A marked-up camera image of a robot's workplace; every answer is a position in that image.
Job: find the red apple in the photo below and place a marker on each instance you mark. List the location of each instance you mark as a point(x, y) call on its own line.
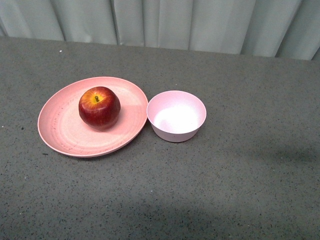
point(99, 107)

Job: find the light pink bowl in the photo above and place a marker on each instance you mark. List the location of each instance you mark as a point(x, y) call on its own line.
point(176, 116)

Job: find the salmon pink plate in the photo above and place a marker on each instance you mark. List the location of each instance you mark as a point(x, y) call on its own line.
point(62, 129)

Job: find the white pleated curtain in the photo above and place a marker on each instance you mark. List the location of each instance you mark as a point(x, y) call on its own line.
point(266, 28)

